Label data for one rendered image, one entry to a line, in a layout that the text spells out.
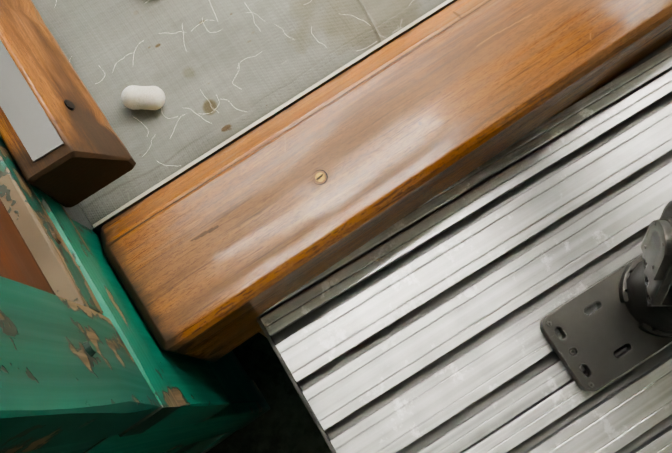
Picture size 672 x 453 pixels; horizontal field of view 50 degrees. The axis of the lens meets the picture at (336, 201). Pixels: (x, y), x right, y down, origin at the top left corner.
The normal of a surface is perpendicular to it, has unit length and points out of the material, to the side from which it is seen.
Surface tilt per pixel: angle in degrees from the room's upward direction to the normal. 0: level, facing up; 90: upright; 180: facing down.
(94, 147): 66
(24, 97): 0
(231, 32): 0
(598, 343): 0
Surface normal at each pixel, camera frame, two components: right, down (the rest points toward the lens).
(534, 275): -0.02, -0.26
